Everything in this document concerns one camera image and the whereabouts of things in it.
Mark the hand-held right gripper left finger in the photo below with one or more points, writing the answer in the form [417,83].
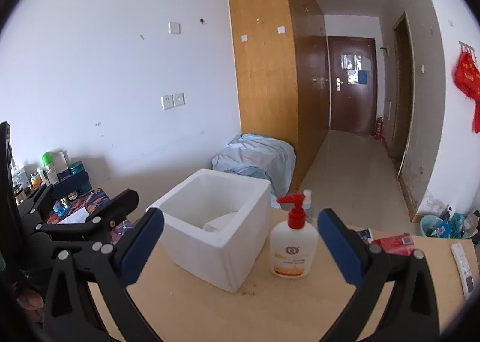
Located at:
[142,248]

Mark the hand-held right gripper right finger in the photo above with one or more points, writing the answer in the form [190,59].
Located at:
[341,248]

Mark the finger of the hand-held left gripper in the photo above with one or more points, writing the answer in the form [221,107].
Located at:
[71,184]
[112,210]

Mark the white foam box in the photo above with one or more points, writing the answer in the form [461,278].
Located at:
[210,255]

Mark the person's left hand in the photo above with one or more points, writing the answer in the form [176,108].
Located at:
[32,300]

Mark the teal tumbler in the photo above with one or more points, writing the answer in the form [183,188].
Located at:
[80,171]

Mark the side table with patterned cloth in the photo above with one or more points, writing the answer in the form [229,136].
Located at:
[99,197]

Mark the green cap spray can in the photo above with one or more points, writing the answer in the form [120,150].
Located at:
[49,167]

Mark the white lotion bottle red pump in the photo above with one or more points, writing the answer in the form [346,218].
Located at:
[292,252]

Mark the clear plastic bottle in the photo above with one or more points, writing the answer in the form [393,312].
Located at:
[308,201]

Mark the teal plastic basin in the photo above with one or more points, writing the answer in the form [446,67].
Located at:
[431,227]

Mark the blue grey cloth bundle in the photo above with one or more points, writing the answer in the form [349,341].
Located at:
[255,158]

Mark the white remote control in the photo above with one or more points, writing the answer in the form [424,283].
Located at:
[464,270]

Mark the red fire extinguisher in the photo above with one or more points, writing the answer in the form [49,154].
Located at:
[379,129]

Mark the brown entrance door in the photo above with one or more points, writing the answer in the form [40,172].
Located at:
[352,102]

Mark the wooden wardrobe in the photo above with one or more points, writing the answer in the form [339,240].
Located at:
[266,83]

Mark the red plastic bag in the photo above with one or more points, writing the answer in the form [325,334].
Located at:
[477,117]
[467,77]

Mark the white double wall socket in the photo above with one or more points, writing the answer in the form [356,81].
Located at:
[173,101]

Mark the brown side door frame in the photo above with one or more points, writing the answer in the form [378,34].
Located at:
[403,102]

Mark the white wall switch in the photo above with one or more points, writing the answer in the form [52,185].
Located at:
[174,27]

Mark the metal wall hook rack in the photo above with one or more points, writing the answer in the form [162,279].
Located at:
[467,47]

